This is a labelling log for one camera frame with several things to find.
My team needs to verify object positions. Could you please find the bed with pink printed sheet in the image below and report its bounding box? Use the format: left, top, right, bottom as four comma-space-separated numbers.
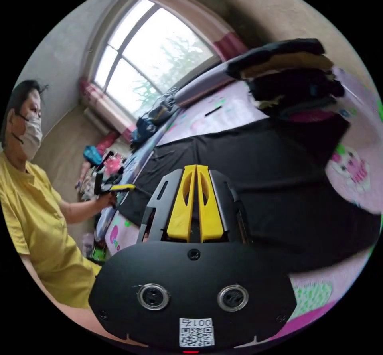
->
95, 57, 383, 333

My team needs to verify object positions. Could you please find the pile of clothes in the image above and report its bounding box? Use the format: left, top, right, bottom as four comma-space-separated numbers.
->
227, 38, 345, 123

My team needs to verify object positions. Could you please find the person's left forearm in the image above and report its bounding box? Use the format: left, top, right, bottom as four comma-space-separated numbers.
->
59, 199, 102, 225

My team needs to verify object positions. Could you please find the heap of dark blue clothes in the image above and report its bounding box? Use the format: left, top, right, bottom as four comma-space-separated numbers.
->
130, 87, 181, 153

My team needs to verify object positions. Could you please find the black vest dress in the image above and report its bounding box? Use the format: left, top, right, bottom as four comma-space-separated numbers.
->
117, 115, 381, 273

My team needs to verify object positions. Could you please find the person's left hand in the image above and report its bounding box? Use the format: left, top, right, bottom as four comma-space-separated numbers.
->
96, 192, 118, 211

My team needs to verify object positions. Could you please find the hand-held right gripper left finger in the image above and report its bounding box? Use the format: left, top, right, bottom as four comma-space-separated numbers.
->
166, 165, 197, 241

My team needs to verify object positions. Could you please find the person's body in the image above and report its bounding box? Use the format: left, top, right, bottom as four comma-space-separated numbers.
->
0, 79, 103, 345

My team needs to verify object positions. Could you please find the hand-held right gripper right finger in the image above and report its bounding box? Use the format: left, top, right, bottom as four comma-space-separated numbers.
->
196, 165, 225, 243

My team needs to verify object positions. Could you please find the arched window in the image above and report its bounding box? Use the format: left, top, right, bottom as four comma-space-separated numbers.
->
89, 0, 217, 120

